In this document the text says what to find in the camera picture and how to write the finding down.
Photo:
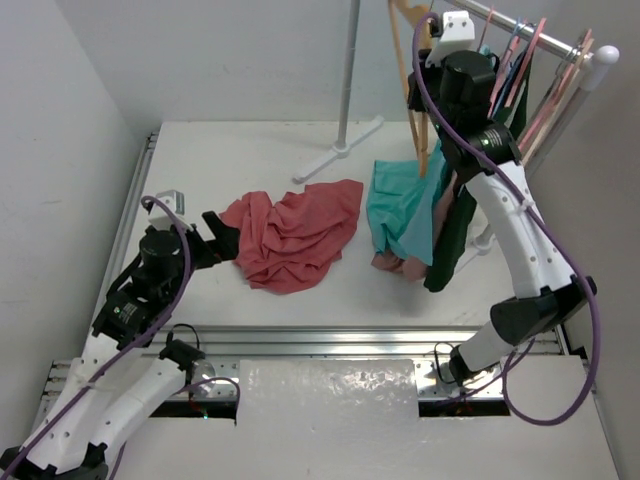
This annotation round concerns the wooden clothes hanger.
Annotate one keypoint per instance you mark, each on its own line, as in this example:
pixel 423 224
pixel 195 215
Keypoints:
pixel 418 123

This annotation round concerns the chrome hanging rail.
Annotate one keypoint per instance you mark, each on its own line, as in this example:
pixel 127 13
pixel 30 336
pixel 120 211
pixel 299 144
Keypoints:
pixel 522 29

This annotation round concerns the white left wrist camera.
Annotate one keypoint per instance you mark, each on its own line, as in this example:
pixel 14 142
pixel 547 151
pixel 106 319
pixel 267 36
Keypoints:
pixel 167 210

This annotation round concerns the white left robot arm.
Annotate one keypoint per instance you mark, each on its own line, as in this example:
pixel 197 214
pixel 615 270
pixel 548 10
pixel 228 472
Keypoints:
pixel 90 422

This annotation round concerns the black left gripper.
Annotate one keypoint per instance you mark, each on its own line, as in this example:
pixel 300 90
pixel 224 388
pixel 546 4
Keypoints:
pixel 201 245

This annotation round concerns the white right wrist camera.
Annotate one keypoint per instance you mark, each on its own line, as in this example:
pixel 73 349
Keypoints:
pixel 453 31

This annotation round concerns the aluminium frame rail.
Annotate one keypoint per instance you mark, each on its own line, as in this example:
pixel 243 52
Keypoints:
pixel 355 311

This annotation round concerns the beige empty hanger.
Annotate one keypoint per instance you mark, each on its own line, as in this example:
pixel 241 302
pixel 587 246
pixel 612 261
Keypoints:
pixel 587 40

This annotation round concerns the white rack corner post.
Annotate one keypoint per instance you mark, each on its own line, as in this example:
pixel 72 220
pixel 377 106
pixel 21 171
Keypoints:
pixel 593 70

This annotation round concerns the salmon red t-shirt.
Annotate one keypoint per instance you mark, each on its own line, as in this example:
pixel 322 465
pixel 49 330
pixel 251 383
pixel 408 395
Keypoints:
pixel 289 246

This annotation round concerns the dark green hanging garment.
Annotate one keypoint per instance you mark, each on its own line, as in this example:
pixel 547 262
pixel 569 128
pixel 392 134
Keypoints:
pixel 450 250

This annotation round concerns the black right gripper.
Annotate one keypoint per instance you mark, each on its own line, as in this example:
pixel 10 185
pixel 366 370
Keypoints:
pixel 431 72

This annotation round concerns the white rack base foot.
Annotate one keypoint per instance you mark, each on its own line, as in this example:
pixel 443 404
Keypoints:
pixel 305 173

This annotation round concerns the pink hanger with blue hook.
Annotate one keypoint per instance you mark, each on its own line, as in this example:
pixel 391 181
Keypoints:
pixel 512 81

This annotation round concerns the beige pink garment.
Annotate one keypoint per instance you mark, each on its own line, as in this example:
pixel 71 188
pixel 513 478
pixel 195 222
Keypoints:
pixel 412 268

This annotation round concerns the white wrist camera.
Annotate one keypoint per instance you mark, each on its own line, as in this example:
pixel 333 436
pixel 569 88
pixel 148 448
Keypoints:
pixel 453 31
pixel 167 210

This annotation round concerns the pink empty hanger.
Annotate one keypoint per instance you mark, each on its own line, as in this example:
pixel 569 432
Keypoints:
pixel 549 101

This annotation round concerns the light blue hanging garment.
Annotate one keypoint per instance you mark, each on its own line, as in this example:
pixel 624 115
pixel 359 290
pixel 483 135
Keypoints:
pixel 418 238

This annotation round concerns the grey rack upright pole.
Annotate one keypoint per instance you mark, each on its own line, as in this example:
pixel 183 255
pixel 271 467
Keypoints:
pixel 349 60

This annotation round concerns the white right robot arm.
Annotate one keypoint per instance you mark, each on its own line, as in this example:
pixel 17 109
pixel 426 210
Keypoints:
pixel 547 291

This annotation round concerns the teal t-shirt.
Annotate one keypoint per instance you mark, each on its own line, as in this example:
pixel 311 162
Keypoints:
pixel 392 198

